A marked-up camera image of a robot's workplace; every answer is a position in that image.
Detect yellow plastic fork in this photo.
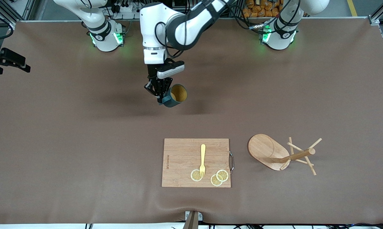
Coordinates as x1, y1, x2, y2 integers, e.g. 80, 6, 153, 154
200, 144, 206, 177

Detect bamboo cutting board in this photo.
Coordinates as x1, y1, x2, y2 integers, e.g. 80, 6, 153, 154
162, 138, 235, 188

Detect wooden mug tree rack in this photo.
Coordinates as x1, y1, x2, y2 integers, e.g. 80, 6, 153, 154
248, 134, 323, 176

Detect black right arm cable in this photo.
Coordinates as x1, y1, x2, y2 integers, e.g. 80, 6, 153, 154
0, 10, 14, 41

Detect aluminium frame extrusion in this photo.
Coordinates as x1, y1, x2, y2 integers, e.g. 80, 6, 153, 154
368, 0, 383, 26
0, 0, 36, 30

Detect white power strip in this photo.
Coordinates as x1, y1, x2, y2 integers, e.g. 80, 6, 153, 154
113, 1, 141, 19

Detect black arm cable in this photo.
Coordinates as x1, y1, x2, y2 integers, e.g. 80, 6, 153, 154
0, 10, 14, 41
155, 0, 301, 67

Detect orange snack bags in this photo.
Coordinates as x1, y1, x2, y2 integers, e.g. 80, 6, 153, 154
241, 0, 284, 18

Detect dark teal mug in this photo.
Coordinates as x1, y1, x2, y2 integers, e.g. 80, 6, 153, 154
161, 84, 188, 108

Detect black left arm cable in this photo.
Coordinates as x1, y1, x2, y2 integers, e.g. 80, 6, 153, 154
155, 0, 301, 67

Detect aluminium camera post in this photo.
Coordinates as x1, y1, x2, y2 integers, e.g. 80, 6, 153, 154
183, 211, 203, 229

